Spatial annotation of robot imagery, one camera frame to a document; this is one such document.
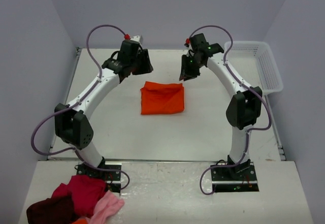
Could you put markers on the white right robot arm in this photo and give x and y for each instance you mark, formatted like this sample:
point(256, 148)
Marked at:
point(244, 107)

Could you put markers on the orange red cloth piece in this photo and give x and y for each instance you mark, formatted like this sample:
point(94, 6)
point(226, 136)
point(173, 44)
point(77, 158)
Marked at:
point(82, 220)

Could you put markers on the dark maroon t shirt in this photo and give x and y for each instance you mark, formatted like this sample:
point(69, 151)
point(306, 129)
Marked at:
point(52, 210)

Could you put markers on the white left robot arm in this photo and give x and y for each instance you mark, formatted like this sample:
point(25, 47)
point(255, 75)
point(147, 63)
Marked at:
point(72, 120)

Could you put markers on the pink t shirt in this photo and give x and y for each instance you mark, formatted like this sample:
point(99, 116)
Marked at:
point(106, 207)

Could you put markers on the white plastic basket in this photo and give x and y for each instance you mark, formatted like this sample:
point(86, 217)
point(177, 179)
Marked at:
point(255, 63)

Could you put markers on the orange t shirt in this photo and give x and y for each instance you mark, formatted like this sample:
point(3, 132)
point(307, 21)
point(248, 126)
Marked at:
point(162, 99)

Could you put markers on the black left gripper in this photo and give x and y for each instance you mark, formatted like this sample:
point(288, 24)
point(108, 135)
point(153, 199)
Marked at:
point(147, 67)

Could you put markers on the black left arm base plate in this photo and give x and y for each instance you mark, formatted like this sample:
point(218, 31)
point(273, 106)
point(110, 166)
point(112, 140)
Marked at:
point(112, 178)

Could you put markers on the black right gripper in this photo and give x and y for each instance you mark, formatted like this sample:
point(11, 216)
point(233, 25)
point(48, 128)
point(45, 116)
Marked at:
point(187, 73)

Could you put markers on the crimson red t shirt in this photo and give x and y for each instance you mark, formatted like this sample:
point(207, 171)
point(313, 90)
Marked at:
point(84, 192)

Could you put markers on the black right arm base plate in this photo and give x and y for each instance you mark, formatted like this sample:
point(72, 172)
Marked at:
point(235, 179)

